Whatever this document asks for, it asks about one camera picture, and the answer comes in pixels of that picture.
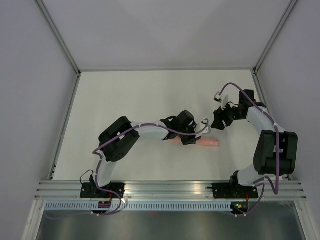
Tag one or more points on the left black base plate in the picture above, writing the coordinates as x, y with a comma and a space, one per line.
114, 189

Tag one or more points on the right aluminium frame post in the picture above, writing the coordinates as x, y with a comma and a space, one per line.
275, 34

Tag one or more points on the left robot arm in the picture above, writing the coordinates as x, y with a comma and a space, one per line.
118, 139

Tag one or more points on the left side frame rail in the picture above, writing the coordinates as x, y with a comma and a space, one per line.
65, 120

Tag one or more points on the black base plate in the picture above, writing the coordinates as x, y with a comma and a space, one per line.
114, 189
225, 190

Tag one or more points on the front aluminium rail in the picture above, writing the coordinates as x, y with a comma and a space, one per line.
289, 190

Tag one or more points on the frame rail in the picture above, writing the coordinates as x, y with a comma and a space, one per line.
65, 120
276, 149

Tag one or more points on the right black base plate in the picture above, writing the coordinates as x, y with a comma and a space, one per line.
225, 190

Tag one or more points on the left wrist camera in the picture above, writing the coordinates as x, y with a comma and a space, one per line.
203, 127

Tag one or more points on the right side frame rail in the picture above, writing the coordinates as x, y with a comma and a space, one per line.
276, 149

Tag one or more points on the white slotted cable duct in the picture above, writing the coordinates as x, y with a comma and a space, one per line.
219, 206

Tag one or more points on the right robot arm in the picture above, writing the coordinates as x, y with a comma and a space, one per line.
248, 176

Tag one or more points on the aluminium frame post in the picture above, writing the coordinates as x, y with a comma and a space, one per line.
275, 34
57, 35

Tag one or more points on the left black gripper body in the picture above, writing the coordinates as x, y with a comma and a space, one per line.
186, 140

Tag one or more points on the back aluminium frame bar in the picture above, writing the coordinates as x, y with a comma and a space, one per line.
144, 69

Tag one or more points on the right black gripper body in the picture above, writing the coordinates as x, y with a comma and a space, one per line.
228, 114

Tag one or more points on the left aluminium frame post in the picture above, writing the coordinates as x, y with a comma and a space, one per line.
57, 35

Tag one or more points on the pink satin napkin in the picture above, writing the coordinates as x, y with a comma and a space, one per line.
204, 142

